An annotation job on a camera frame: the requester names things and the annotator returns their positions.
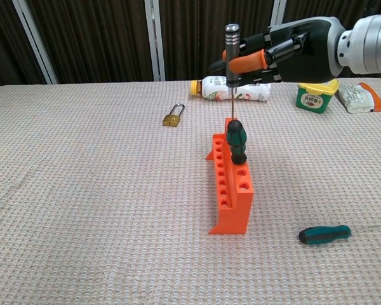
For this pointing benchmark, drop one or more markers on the black pleated curtain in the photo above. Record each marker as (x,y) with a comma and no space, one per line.
(98,38)

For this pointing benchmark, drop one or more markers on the green tub yellow lid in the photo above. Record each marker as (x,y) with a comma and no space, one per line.
(314,100)

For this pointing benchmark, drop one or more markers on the grey metal post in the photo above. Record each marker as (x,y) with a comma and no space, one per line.
(156,47)
(35,38)
(279,9)

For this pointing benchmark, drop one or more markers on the brass padlock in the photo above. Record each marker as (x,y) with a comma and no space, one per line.
(171,120)

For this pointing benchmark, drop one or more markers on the orange perforated block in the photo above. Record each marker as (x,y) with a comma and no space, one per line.
(235,219)

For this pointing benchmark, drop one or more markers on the white orange snack packet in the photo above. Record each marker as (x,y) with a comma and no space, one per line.
(355,98)

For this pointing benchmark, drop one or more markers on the green black striped screwdriver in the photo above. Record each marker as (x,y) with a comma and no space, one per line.
(236,143)

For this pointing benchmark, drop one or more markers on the beige woven tablecloth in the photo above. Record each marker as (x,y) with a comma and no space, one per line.
(82,190)

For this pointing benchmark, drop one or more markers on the white bottle yellow cap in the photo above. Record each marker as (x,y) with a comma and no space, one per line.
(209,90)

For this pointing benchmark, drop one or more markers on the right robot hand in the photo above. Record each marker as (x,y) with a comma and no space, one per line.
(304,57)

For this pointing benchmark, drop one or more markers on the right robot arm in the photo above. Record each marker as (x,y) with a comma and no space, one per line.
(368,44)

